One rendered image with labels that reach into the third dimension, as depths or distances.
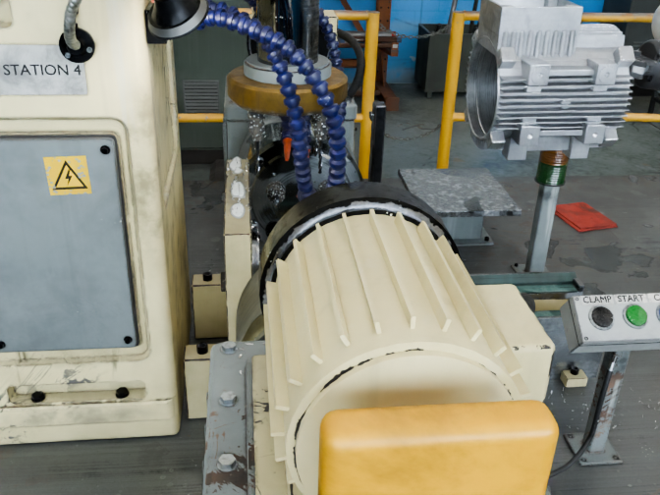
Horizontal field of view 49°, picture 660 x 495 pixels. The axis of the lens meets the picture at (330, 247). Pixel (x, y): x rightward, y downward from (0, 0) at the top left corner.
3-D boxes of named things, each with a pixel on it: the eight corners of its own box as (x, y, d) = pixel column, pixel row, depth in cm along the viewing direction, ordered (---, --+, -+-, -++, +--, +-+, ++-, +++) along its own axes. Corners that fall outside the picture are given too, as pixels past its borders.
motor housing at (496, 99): (492, 168, 109) (509, 39, 100) (458, 127, 125) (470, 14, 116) (619, 165, 111) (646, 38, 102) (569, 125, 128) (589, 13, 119)
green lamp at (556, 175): (541, 187, 152) (544, 166, 150) (530, 176, 158) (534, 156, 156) (569, 186, 153) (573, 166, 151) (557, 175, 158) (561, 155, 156)
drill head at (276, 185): (238, 277, 138) (234, 152, 126) (238, 192, 174) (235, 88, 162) (367, 273, 141) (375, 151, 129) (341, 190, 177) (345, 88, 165)
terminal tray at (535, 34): (496, 59, 105) (503, 7, 102) (475, 42, 115) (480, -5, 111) (576, 58, 106) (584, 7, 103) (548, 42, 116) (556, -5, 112)
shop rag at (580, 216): (618, 227, 190) (619, 224, 189) (578, 232, 186) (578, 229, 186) (583, 204, 202) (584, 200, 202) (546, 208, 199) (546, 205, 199)
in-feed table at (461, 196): (416, 257, 172) (420, 212, 166) (395, 209, 195) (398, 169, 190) (514, 254, 174) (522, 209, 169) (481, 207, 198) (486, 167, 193)
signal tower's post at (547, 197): (522, 283, 162) (554, 100, 143) (510, 266, 169) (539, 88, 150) (556, 282, 163) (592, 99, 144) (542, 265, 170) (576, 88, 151)
